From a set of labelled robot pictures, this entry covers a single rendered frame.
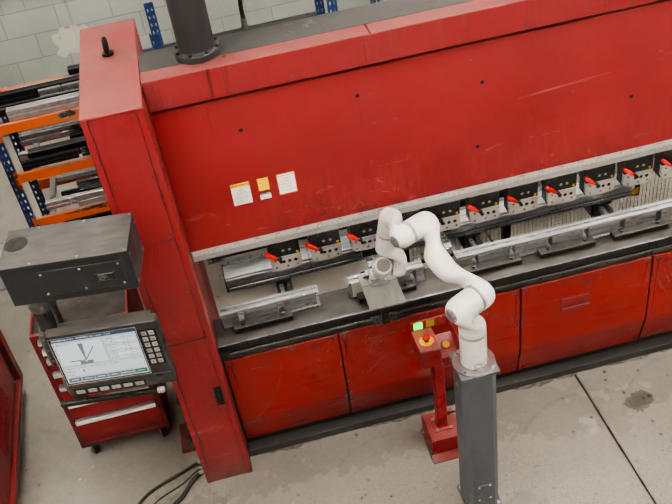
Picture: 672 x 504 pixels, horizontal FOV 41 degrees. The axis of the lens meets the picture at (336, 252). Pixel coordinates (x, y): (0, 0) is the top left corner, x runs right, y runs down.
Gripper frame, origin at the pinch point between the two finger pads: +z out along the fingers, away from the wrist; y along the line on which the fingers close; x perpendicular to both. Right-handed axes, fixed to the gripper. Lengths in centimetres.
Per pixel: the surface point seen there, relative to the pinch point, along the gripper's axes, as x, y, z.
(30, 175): -128, 180, 110
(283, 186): -44, 37, -44
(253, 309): 0, 63, 9
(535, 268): 14, -81, 8
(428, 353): 42.9, -14.5, -2.8
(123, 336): 10, 115, -76
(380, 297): 11.3, 1.8, -6.5
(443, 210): -21.2, -37.1, -18.3
